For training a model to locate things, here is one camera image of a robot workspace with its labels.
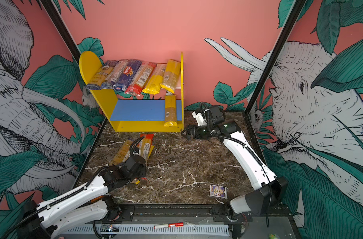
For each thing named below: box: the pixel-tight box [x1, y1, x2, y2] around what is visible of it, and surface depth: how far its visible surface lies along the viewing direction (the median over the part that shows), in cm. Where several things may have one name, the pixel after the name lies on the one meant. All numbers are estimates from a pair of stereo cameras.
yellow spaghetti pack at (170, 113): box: [164, 95, 178, 127], surface depth 99 cm
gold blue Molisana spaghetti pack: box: [109, 138, 134, 166], surface depth 95 cm
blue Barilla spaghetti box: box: [113, 59, 142, 92], surface depth 78 cm
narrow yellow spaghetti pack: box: [142, 63, 167, 96], surface depth 76 cm
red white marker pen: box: [153, 222, 185, 230], surface depth 72 cm
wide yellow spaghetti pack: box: [160, 59, 181, 94], surface depth 78 cm
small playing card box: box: [209, 184, 228, 199], surface depth 81 cm
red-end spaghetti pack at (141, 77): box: [125, 62, 157, 97], surface depth 78 cm
